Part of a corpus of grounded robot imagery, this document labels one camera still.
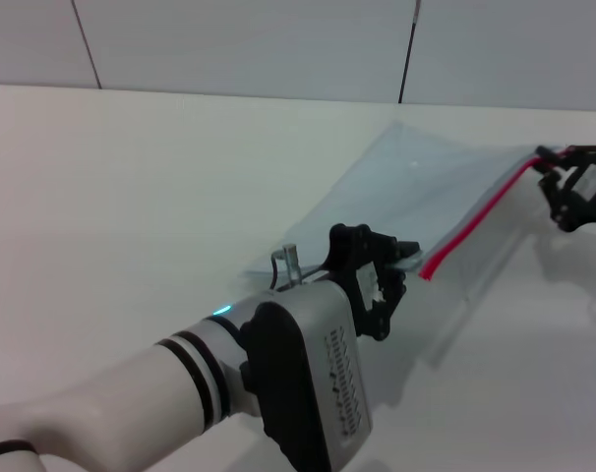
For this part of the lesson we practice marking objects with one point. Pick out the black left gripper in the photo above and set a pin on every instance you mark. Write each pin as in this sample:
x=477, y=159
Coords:
x=352, y=255

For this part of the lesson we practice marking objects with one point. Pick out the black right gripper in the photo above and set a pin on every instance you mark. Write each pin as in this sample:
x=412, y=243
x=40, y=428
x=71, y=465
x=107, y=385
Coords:
x=593, y=192

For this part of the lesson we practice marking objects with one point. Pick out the clear document bag red zipper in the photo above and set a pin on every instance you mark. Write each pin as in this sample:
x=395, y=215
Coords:
x=401, y=196

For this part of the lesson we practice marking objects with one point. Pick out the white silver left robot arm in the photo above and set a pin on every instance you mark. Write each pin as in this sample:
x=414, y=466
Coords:
x=131, y=393

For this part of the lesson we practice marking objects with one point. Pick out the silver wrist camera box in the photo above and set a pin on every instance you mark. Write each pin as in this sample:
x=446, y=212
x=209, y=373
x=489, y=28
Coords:
x=298, y=383

